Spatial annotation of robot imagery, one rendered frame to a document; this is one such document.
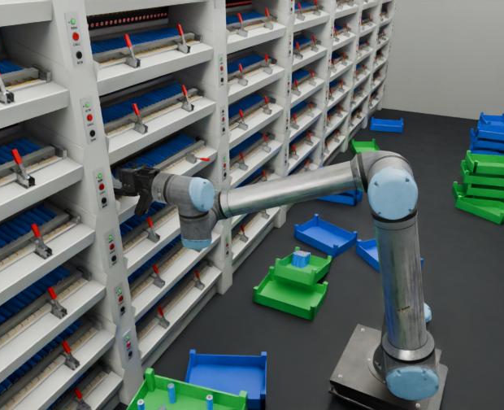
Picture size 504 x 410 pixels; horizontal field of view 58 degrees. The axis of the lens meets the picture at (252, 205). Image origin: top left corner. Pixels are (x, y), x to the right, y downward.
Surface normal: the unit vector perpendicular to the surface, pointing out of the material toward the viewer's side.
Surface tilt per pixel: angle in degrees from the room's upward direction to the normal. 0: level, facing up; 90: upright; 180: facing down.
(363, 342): 2
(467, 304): 0
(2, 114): 107
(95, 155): 90
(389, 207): 82
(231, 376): 0
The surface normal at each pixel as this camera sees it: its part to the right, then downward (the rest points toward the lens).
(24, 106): 0.86, 0.46
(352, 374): -0.04, -0.89
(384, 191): -0.23, 0.33
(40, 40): -0.44, 0.42
